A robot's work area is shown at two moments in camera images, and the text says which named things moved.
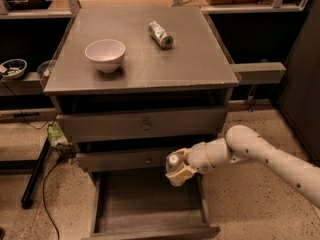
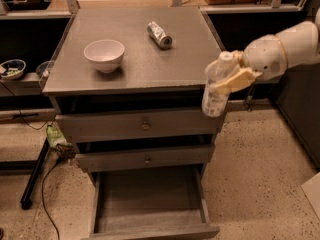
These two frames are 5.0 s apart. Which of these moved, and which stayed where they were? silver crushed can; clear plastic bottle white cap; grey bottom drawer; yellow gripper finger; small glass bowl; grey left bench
Moved: clear plastic bottle white cap; yellow gripper finger
Stayed: grey bottom drawer; silver crushed can; grey left bench; small glass bowl
